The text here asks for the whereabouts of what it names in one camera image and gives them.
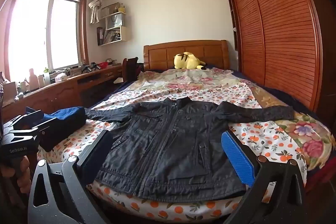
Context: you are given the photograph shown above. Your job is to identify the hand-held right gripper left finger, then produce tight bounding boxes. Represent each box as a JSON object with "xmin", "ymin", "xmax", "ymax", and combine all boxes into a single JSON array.
[{"xmin": 28, "ymin": 130, "xmax": 114, "ymax": 224}]

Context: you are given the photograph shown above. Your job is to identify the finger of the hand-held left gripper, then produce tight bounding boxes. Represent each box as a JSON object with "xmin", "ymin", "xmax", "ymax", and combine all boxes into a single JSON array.
[
  {"xmin": 10, "ymin": 112, "xmax": 45, "ymax": 128},
  {"xmin": 3, "ymin": 124, "xmax": 40, "ymax": 142}
]

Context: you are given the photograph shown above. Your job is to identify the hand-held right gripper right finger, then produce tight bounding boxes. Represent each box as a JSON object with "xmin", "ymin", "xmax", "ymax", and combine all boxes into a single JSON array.
[{"xmin": 221, "ymin": 130, "xmax": 306, "ymax": 224}]

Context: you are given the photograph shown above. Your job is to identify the black jacket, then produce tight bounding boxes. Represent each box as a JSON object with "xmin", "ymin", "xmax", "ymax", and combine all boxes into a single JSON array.
[{"xmin": 84, "ymin": 97, "xmax": 294, "ymax": 199}]

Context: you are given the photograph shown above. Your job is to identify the person's left hand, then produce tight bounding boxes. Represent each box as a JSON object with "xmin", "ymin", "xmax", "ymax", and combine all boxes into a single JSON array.
[{"xmin": 0, "ymin": 155, "xmax": 31, "ymax": 203}]

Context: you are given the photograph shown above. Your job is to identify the cardboard box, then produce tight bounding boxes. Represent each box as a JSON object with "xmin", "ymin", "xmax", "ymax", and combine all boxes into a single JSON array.
[{"xmin": 2, "ymin": 81, "xmax": 17, "ymax": 107}]

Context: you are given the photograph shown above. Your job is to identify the blue folded garment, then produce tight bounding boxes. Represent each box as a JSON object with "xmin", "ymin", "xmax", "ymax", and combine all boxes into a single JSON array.
[{"xmin": 25, "ymin": 106, "xmax": 87, "ymax": 152}]

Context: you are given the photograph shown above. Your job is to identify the pale bottle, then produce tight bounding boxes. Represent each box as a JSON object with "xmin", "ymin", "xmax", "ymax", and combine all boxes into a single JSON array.
[{"xmin": 28, "ymin": 68, "xmax": 40, "ymax": 91}]

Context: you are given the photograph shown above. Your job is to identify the wooden desk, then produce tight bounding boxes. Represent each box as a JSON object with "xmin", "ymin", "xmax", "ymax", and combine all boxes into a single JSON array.
[{"xmin": 2, "ymin": 64, "xmax": 124, "ymax": 122}]

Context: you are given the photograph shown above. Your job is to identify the tissue box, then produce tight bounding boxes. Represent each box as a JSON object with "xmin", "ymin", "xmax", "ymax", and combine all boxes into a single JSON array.
[{"xmin": 50, "ymin": 72, "xmax": 68, "ymax": 83}]

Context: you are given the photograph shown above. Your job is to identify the black gadgets on desk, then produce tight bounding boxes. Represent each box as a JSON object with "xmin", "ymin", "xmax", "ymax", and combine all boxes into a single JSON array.
[{"xmin": 80, "ymin": 62, "xmax": 98, "ymax": 74}]

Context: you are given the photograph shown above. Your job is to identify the dark wooden chair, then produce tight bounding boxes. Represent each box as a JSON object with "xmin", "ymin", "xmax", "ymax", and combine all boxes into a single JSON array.
[{"xmin": 122, "ymin": 56, "xmax": 139, "ymax": 83}]

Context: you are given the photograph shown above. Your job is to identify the floral quilt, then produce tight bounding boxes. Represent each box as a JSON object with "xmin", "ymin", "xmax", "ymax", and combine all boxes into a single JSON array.
[{"xmin": 136, "ymin": 67, "xmax": 332, "ymax": 172}]

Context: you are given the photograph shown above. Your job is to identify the window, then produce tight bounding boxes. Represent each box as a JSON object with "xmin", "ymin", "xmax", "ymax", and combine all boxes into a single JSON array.
[{"xmin": 5, "ymin": 0, "xmax": 90, "ymax": 83}]

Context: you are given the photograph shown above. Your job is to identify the yellow plush toy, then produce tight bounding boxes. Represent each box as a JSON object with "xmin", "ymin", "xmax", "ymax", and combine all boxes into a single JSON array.
[{"xmin": 173, "ymin": 52, "xmax": 206, "ymax": 70}]

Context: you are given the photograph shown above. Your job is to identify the wooden bed headboard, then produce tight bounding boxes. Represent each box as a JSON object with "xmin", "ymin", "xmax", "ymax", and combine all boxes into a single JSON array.
[{"xmin": 143, "ymin": 40, "xmax": 230, "ymax": 72}]

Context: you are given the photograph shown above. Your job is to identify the white paper bag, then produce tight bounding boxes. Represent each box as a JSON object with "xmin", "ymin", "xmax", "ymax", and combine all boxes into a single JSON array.
[{"xmin": 106, "ymin": 13, "xmax": 123, "ymax": 30}]

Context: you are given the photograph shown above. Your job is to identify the tied cream curtain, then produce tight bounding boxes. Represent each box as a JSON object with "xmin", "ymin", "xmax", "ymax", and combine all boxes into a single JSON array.
[{"xmin": 88, "ymin": 0, "xmax": 109, "ymax": 24}]

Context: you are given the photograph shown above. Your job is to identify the wooden louvred wardrobe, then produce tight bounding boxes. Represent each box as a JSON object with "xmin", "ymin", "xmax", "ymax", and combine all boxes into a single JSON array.
[{"xmin": 223, "ymin": 0, "xmax": 336, "ymax": 119}]

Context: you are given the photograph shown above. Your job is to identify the white wall shelf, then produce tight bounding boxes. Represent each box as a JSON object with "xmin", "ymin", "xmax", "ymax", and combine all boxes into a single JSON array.
[{"xmin": 97, "ymin": 2, "xmax": 128, "ymax": 46}]

